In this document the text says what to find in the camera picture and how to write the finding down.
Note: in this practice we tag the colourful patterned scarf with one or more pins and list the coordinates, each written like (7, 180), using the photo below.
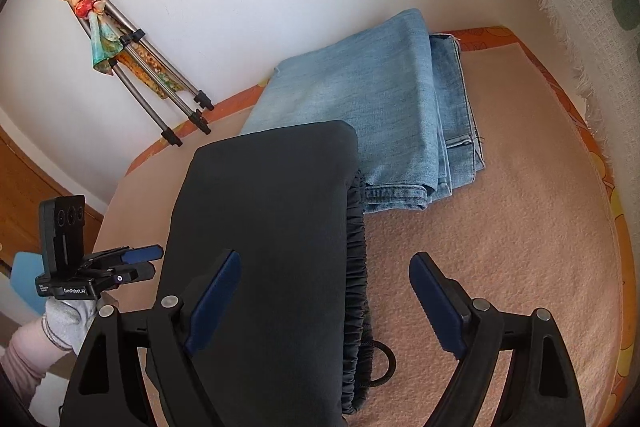
(100, 37)

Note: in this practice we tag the orange floral bed sheet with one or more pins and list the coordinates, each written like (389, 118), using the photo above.
(500, 37)

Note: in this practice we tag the folded light blue jeans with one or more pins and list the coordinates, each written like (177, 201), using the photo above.
(375, 97)

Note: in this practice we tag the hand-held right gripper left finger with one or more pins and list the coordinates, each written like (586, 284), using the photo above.
(210, 307)

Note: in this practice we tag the person's left hand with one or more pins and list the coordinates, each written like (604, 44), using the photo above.
(65, 317)

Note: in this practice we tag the blue plastic object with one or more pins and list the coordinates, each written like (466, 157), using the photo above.
(30, 282)

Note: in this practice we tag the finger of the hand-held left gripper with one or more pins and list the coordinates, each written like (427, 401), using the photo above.
(142, 272)
(145, 253)

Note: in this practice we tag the peach bed blanket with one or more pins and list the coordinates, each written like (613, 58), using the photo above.
(500, 207)

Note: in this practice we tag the grey metal tripod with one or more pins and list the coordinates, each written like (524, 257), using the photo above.
(145, 57)

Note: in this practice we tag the dark grey pants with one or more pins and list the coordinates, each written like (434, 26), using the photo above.
(260, 207)

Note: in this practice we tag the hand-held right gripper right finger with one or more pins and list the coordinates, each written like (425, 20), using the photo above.
(440, 307)

